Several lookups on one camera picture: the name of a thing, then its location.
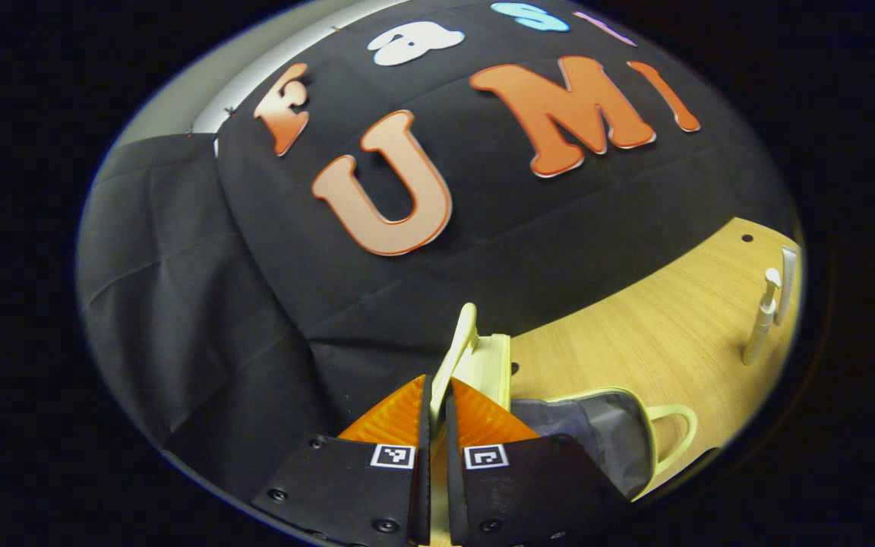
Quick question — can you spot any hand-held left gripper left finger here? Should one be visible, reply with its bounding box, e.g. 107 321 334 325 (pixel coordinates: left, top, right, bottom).
251 374 434 547

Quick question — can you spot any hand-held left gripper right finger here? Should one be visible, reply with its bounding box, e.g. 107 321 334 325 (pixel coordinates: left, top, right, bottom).
445 378 632 547

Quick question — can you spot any pale yellow suitcase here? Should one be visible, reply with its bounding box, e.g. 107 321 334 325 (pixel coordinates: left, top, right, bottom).
411 302 700 547

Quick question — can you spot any white pump bottle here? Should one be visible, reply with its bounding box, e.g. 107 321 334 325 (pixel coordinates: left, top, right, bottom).
741 267 784 367

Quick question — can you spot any black backdrop cloth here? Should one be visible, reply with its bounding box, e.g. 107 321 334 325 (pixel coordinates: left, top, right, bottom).
77 0 799 502

